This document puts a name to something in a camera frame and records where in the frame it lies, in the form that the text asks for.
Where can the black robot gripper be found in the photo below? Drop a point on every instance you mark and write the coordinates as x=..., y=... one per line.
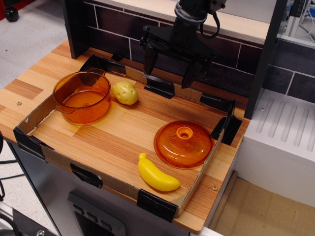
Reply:
x=179, y=41

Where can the yellow plastic banana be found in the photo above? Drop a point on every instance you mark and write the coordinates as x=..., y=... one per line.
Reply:
x=154, y=177

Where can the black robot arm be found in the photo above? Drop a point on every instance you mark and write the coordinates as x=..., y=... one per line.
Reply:
x=195, y=12

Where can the orange transparent pot lid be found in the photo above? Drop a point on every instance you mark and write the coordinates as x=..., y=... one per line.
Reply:
x=183, y=144

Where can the orange transparent pot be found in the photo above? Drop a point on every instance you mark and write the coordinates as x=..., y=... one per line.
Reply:
x=83, y=97

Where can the cardboard fence with black tape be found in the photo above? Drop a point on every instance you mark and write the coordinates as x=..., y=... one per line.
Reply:
x=104, y=154

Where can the yellow plastic potato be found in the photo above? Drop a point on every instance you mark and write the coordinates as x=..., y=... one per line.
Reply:
x=125, y=92

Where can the dark tile backsplash panel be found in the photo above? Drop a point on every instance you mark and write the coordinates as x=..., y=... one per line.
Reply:
x=244, y=47

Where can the white drainer sink unit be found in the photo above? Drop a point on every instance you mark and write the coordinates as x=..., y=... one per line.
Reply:
x=278, y=149

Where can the black caster wheel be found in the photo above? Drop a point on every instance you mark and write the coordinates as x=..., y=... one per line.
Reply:
x=11, y=14

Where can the grey oven control panel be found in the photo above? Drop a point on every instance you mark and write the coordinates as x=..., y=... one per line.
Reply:
x=93, y=221

